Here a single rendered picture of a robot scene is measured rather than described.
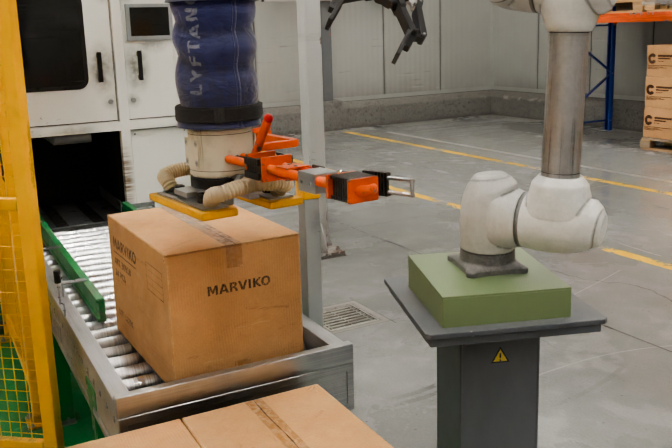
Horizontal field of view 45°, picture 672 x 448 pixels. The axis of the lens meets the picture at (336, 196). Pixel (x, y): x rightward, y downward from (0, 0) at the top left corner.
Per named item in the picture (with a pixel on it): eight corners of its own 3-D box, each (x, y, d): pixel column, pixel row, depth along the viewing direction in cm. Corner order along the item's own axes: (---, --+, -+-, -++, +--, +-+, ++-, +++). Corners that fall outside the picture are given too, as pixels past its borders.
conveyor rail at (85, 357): (15, 259, 413) (11, 224, 410) (25, 258, 416) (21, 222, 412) (118, 466, 213) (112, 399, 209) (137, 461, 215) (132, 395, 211)
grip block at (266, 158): (242, 178, 194) (241, 154, 193) (277, 173, 199) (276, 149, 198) (260, 183, 187) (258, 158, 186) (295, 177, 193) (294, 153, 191)
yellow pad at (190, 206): (148, 200, 221) (147, 182, 220) (182, 195, 227) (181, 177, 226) (202, 222, 194) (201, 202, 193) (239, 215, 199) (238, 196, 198)
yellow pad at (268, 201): (211, 190, 232) (210, 173, 231) (242, 186, 237) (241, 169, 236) (270, 210, 204) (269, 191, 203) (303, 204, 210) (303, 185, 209)
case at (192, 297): (117, 329, 272) (106, 214, 263) (227, 306, 291) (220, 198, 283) (175, 395, 220) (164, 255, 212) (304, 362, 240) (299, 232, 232)
